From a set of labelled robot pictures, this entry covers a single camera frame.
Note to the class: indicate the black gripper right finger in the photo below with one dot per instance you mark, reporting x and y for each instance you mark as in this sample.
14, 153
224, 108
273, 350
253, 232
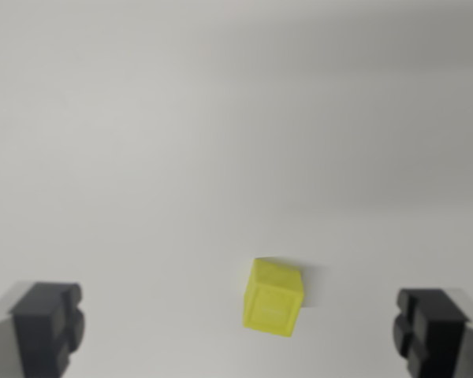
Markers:
437, 334

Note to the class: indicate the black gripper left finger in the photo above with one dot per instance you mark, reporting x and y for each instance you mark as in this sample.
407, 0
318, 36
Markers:
39, 327

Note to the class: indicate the yellow cube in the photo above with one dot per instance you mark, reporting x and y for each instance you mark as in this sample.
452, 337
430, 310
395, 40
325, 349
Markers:
272, 301

